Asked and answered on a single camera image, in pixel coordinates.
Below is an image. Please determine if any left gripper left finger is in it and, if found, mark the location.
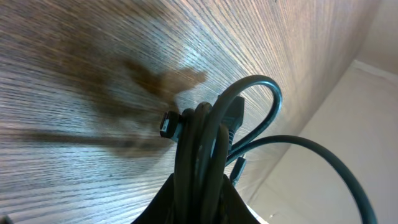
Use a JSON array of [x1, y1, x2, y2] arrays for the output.
[[131, 174, 174, 224]]

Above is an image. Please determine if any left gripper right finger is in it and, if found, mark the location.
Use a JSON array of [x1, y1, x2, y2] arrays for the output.
[[219, 174, 259, 224]]

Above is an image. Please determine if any black cable bundle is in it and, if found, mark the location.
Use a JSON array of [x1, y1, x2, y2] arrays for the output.
[[159, 74, 379, 224]]

